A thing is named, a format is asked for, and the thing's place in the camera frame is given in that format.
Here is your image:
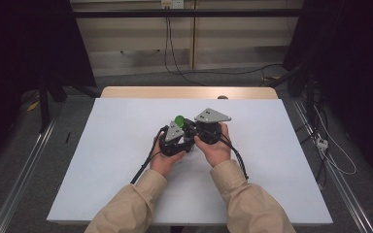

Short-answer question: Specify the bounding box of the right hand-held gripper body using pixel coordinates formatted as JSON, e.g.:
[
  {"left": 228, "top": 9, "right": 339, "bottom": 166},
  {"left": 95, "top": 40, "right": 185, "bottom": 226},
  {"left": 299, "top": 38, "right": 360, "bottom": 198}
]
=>
[{"left": 193, "top": 108, "right": 232, "bottom": 146}]

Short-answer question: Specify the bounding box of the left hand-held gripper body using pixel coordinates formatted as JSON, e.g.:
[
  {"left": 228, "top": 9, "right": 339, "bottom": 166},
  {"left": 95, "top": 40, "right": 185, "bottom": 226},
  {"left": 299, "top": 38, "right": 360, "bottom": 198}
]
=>
[{"left": 159, "top": 120, "right": 195, "bottom": 157}]

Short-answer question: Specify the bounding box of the person's left hand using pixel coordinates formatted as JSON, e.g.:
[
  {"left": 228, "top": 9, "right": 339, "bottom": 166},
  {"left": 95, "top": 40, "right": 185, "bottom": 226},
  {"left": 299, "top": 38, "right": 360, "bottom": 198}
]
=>
[{"left": 149, "top": 136, "right": 187, "bottom": 178}]

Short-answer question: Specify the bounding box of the person's right hand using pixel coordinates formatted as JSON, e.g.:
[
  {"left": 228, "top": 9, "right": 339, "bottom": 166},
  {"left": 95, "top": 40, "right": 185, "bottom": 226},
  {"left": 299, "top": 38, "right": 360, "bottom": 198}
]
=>
[{"left": 193, "top": 122, "right": 233, "bottom": 169}]

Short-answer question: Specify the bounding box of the wooden table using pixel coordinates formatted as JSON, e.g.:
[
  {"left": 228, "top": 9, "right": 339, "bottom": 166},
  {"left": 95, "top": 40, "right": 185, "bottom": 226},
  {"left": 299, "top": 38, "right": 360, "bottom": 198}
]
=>
[{"left": 100, "top": 85, "right": 279, "bottom": 100}]

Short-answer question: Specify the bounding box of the white board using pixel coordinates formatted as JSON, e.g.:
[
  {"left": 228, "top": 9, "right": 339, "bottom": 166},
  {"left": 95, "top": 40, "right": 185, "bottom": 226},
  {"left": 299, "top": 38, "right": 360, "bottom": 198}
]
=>
[{"left": 46, "top": 97, "right": 334, "bottom": 227}]

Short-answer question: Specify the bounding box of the black horizontal bar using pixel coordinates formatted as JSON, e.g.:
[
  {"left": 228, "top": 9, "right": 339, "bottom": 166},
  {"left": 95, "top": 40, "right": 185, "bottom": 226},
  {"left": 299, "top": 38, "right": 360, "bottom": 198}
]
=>
[{"left": 72, "top": 9, "right": 305, "bottom": 19}]

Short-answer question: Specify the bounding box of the white power strip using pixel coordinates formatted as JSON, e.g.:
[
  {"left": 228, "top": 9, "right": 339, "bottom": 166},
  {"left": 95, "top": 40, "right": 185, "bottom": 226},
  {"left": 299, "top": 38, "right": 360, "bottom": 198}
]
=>
[{"left": 316, "top": 137, "right": 329, "bottom": 151}]

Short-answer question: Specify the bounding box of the black metal stand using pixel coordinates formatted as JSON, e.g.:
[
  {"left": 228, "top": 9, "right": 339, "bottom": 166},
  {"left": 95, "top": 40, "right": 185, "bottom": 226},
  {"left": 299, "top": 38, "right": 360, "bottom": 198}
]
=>
[{"left": 36, "top": 75, "right": 66, "bottom": 134}]

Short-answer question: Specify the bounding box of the black curtain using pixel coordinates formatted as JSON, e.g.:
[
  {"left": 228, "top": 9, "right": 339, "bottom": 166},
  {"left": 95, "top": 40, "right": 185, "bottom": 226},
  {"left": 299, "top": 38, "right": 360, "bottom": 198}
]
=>
[
  {"left": 0, "top": 0, "right": 97, "bottom": 169},
  {"left": 281, "top": 0, "right": 373, "bottom": 187}
]

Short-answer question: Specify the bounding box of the left hand-held gripper black cable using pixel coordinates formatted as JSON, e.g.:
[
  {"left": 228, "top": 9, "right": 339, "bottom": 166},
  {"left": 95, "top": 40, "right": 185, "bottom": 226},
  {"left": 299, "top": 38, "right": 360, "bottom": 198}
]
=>
[{"left": 129, "top": 124, "right": 170, "bottom": 185}]

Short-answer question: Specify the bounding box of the hand-held gripper black cable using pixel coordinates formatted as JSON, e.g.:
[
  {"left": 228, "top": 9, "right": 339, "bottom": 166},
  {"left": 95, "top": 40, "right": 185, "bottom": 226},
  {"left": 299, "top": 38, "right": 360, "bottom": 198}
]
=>
[
  {"left": 129, "top": 124, "right": 170, "bottom": 185},
  {"left": 218, "top": 131, "right": 250, "bottom": 181}
]

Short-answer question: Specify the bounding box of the right hand-held gripper black cable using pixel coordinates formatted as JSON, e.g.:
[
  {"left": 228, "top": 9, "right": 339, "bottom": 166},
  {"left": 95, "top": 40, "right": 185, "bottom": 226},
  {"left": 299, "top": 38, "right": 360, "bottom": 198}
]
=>
[{"left": 218, "top": 131, "right": 250, "bottom": 181}]

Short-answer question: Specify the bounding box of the black floor cable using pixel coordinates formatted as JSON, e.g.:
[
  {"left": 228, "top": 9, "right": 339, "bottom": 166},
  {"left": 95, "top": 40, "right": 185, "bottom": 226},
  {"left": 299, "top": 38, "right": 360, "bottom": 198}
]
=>
[{"left": 174, "top": 63, "right": 285, "bottom": 78}]

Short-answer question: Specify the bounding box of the black hanging wall cable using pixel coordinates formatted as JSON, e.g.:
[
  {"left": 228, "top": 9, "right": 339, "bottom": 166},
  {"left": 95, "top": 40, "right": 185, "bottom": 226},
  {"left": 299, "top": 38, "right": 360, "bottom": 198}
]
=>
[{"left": 163, "top": 8, "right": 208, "bottom": 87}]

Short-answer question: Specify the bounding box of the yellow vertical wall strip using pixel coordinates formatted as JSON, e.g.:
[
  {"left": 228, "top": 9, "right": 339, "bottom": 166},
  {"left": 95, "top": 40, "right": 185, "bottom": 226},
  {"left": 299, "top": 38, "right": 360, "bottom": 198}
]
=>
[{"left": 190, "top": 0, "right": 197, "bottom": 71}]

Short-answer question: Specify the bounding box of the white wall outlet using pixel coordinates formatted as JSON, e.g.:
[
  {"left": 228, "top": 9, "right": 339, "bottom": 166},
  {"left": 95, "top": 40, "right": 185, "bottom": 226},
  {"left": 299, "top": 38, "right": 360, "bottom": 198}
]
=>
[{"left": 160, "top": 0, "right": 186, "bottom": 10}]

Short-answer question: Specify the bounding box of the white floor cable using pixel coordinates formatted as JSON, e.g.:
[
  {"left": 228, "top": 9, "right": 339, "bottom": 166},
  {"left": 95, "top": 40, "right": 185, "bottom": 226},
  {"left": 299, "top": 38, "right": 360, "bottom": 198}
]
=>
[{"left": 313, "top": 105, "right": 357, "bottom": 177}]

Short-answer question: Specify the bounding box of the aluminium floor rail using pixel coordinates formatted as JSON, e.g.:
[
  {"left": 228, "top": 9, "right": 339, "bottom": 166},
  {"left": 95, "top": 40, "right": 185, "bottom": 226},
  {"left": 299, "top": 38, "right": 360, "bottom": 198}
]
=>
[
  {"left": 0, "top": 117, "right": 58, "bottom": 233},
  {"left": 290, "top": 97, "right": 373, "bottom": 233}
]

